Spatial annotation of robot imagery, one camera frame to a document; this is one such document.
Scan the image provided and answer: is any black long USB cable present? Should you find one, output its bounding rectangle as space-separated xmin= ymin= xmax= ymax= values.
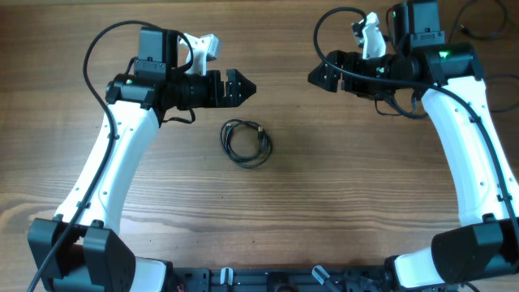
xmin=445 ymin=0 xmax=510 ymax=41

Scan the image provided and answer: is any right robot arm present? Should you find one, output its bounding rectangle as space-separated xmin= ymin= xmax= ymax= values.
xmin=308 ymin=1 xmax=518 ymax=291

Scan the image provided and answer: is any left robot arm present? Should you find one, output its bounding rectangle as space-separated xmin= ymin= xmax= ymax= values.
xmin=28 ymin=22 xmax=256 ymax=291

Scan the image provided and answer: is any right camera cable black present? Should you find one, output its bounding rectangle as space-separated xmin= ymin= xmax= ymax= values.
xmin=312 ymin=6 xmax=518 ymax=243

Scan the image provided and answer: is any camera cable black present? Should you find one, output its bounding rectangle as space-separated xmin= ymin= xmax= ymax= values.
xmin=26 ymin=19 xmax=195 ymax=292
xmin=312 ymin=6 xmax=518 ymax=243

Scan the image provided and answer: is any left camera cable black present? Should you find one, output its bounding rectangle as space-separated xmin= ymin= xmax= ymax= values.
xmin=26 ymin=19 xmax=195 ymax=292

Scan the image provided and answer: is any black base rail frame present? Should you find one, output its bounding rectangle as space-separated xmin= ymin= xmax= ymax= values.
xmin=175 ymin=266 xmax=399 ymax=292

